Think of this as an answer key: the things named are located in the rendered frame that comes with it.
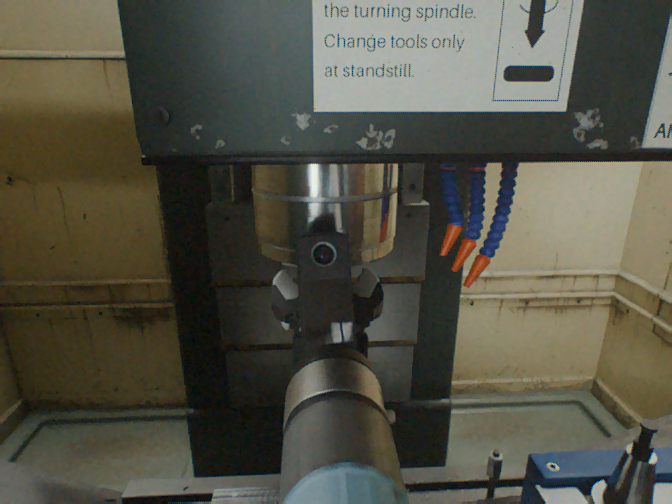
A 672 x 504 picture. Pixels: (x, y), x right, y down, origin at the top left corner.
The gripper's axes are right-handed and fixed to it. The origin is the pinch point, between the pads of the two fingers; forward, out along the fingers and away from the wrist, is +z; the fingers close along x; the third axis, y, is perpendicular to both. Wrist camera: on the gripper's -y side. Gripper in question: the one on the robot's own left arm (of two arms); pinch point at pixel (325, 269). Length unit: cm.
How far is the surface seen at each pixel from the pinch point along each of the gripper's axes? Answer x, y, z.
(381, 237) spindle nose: 5.6, -6.2, -6.6
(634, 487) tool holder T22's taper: 29.7, 16.2, -18.3
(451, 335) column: 33, 38, 45
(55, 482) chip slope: -68, 74, 38
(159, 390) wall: -55, 78, 79
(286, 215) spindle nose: -3.9, -9.0, -7.6
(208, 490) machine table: -23, 54, 16
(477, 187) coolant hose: 16.1, -10.6, -3.6
